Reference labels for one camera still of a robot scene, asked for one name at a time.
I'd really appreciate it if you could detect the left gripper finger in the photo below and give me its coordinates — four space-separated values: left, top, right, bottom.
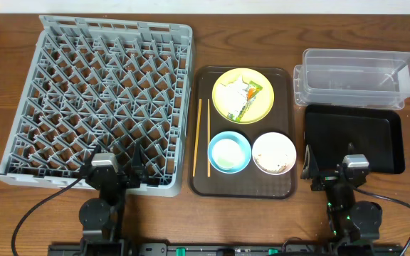
83 145 101 169
131 142 147 178

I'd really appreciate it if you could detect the white pink bowl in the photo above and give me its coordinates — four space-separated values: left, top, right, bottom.
252 132 297 176

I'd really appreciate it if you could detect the wooden chopstick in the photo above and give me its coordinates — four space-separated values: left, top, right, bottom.
192 99 202 177
207 99 211 178

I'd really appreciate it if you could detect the yellow round plate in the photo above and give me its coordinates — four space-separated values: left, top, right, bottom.
211 68 274 124

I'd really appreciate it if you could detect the light blue bowl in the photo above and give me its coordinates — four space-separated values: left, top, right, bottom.
208 131 252 174

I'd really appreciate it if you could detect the green snack wrapper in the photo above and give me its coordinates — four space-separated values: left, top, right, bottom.
228 81 263 122

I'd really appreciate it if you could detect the small white cup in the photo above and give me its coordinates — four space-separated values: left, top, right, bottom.
211 139 244 170

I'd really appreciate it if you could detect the white napkin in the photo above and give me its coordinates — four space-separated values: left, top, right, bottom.
216 75 248 119

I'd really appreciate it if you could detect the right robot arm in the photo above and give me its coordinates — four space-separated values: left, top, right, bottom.
300 145 382 255

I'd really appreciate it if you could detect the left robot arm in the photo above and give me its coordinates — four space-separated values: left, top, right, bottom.
79 142 148 255

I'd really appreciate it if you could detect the black waste tray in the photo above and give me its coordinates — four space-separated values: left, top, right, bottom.
305 105 406 174

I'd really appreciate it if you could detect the grey plastic dish rack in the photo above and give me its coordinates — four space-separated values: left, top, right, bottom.
0 15 195 197

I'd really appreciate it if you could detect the dark brown serving tray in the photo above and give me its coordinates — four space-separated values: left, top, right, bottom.
189 66 297 200

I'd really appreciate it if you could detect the clear plastic bin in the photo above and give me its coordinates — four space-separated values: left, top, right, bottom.
293 48 410 110

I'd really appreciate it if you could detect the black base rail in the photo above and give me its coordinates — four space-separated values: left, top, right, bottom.
47 242 404 256

